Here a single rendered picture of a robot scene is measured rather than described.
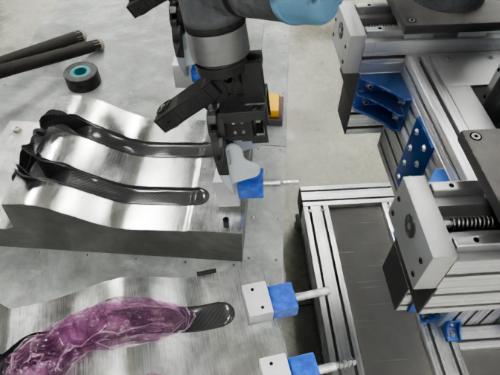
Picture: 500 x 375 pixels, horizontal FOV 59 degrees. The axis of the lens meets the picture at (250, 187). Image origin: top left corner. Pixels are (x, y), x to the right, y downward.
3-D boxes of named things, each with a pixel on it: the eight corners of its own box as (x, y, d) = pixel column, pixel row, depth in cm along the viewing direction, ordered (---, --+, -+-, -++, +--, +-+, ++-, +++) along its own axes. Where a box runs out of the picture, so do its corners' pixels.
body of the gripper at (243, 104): (268, 147, 61) (258, 68, 53) (208, 151, 62) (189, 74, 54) (271, 117, 66) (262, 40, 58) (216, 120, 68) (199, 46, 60)
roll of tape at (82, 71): (104, 88, 106) (100, 77, 103) (70, 97, 104) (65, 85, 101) (97, 70, 111) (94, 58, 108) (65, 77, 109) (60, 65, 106)
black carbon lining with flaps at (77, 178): (219, 149, 84) (216, 111, 76) (207, 218, 74) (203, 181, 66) (41, 140, 85) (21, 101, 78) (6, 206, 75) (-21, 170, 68)
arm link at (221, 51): (178, 40, 51) (191, 13, 57) (187, 75, 54) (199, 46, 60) (242, 34, 50) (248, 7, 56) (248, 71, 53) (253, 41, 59)
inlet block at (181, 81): (240, 75, 93) (240, 53, 89) (239, 91, 90) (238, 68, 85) (179, 72, 93) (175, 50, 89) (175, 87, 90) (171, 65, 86)
